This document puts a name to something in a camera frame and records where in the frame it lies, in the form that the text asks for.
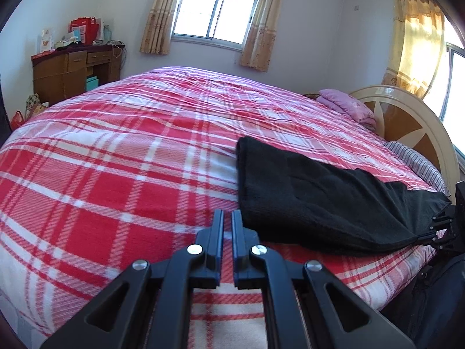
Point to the cream wooden headboard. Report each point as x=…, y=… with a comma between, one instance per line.
x=399, y=116

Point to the grey striped sheet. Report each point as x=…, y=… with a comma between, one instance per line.
x=417, y=163

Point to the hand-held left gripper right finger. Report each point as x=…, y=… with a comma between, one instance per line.
x=237, y=232

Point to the yellow sheer curtain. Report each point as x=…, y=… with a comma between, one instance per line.
x=417, y=43

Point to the beige patterned curtain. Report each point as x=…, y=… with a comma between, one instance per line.
x=160, y=18
x=263, y=25

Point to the white printed carton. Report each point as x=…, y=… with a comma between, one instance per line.
x=46, y=41

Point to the teal box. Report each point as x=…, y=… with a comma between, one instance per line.
x=92, y=83

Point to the person's dark clothing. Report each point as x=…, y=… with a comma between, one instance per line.
x=425, y=305

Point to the red plaid blanket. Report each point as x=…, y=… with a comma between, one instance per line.
x=109, y=174

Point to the pink pillow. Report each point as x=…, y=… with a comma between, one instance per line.
x=345, y=105

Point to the large side window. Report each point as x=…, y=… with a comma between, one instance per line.
x=452, y=80

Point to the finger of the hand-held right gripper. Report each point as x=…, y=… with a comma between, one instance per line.
x=437, y=240
x=442, y=219

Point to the brown wooden desk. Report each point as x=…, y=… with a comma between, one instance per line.
x=69, y=74

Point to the white framed window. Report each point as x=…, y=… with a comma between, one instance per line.
x=216, y=11

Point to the black pants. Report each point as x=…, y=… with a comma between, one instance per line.
x=308, y=196

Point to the colourful floor bags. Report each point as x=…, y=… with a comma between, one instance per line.
x=32, y=107

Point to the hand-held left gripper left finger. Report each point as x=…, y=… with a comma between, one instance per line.
x=217, y=232

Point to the red gift bag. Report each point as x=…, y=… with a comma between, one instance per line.
x=84, y=31

